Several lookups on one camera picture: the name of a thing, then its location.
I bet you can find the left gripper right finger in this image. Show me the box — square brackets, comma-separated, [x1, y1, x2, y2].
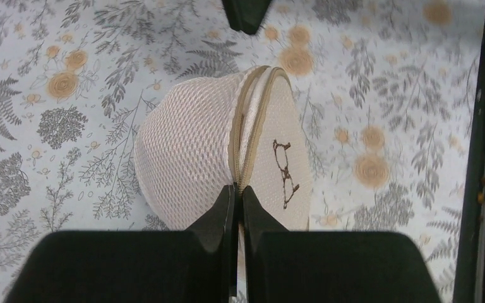
[242, 187, 440, 302]

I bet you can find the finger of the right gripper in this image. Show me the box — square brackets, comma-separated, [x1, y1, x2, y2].
[222, 0, 273, 35]

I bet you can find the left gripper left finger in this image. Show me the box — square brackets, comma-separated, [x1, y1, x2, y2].
[5, 185, 237, 302]

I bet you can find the white mesh laundry bag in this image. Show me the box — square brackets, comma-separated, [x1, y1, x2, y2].
[133, 65, 314, 277]

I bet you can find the floral tablecloth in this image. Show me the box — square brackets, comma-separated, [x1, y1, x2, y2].
[0, 1, 485, 302]

